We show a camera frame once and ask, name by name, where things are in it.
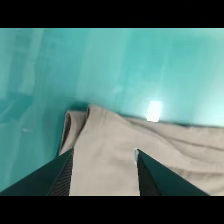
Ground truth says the brown T-shirt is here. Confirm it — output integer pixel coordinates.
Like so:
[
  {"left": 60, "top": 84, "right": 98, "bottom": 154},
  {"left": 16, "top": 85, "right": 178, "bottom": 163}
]
[{"left": 58, "top": 104, "right": 224, "bottom": 197}]

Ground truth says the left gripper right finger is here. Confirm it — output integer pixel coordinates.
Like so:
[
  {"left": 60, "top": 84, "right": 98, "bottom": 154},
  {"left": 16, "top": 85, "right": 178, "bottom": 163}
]
[{"left": 135, "top": 148, "right": 210, "bottom": 197}]

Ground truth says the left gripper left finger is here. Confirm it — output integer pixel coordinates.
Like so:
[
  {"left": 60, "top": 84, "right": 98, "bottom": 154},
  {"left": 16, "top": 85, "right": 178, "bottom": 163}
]
[{"left": 0, "top": 147, "right": 75, "bottom": 197}]

